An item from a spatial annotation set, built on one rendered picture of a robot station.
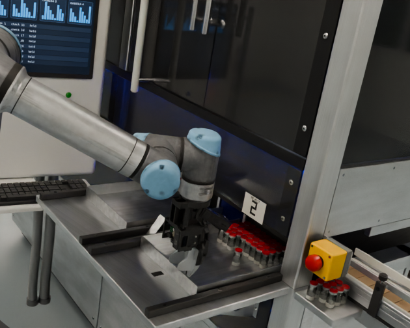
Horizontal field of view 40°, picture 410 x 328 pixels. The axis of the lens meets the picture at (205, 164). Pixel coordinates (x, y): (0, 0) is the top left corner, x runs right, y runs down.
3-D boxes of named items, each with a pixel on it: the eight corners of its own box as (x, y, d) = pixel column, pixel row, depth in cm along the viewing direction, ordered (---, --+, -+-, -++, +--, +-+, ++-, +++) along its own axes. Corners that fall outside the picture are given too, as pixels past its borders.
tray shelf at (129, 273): (167, 184, 198) (168, 179, 197) (309, 287, 147) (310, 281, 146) (35, 200, 169) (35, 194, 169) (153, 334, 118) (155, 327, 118)
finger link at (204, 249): (187, 259, 132) (192, 226, 129) (193, 258, 133) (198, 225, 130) (198, 269, 129) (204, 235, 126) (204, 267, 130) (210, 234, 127)
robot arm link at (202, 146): (183, 124, 124) (220, 128, 125) (176, 170, 127) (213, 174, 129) (187, 135, 116) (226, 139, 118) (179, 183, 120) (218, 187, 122)
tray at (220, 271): (237, 228, 169) (239, 218, 168) (297, 271, 150) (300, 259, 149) (139, 247, 149) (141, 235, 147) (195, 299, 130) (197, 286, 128)
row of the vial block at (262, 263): (227, 237, 162) (230, 223, 160) (268, 268, 149) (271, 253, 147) (221, 239, 160) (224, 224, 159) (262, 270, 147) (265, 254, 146)
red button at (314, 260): (312, 264, 135) (315, 249, 133) (325, 273, 132) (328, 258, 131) (301, 267, 133) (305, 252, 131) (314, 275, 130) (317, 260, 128)
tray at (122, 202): (176, 185, 194) (177, 176, 193) (221, 217, 175) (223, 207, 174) (85, 196, 173) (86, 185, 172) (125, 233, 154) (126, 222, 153)
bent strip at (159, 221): (157, 232, 158) (160, 214, 156) (163, 237, 156) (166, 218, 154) (113, 241, 150) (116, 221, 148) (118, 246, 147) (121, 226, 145)
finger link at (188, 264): (170, 280, 131) (176, 246, 128) (191, 275, 135) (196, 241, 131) (177, 287, 129) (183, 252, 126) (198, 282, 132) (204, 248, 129)
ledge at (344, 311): (330, 286, 149) (332, 280, 148) (368, 313, 139) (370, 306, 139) (293, 298, 141) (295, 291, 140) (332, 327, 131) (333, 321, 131)
